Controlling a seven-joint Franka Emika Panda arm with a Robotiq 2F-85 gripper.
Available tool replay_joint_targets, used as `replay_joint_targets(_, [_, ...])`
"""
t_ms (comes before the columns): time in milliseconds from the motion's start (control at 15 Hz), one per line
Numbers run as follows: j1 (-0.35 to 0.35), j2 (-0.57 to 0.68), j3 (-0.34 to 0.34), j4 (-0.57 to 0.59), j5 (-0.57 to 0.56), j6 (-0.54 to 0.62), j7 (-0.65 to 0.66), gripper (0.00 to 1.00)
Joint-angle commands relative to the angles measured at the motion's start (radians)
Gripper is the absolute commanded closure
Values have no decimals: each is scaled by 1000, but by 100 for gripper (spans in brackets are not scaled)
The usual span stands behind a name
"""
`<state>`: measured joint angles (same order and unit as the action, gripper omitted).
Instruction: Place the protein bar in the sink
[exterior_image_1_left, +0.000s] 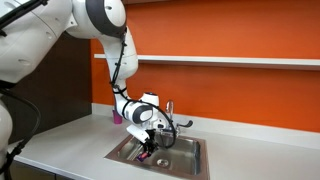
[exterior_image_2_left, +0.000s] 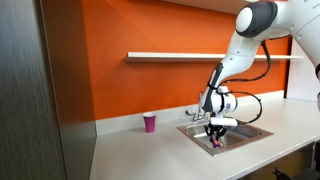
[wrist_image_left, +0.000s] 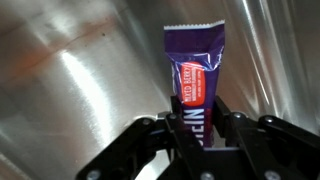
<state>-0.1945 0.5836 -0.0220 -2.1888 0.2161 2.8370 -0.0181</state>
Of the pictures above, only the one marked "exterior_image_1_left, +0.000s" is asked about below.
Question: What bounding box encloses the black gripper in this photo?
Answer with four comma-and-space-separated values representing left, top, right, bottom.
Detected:
141, 127, 160, 160

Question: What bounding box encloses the purple protein bar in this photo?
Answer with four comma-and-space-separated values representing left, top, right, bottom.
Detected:
136, 151, 150, 164

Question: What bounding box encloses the round metal sink drain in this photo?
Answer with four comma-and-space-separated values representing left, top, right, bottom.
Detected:
156, 158, 170, 168

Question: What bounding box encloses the stainless steel sink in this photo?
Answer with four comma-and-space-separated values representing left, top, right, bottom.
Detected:
104, 127, 211, 180

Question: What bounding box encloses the white backsplash strip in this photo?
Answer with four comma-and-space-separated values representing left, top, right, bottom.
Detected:
90, 102, 320, 151

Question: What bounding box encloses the dark wood cabinet panel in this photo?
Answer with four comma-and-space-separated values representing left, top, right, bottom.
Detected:
0, 31, 93, 144

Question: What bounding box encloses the white wrist camera block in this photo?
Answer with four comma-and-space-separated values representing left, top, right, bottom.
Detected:
125, 123, 151, 145

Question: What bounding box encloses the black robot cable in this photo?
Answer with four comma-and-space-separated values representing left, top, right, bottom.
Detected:
0, 0, 177, 180

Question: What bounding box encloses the chrome two-handle faucet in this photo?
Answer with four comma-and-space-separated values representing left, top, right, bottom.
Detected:
151, 99, 194, 137

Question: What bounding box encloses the long white wall shelf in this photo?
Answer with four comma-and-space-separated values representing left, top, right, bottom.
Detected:
93, 53, 320, 72

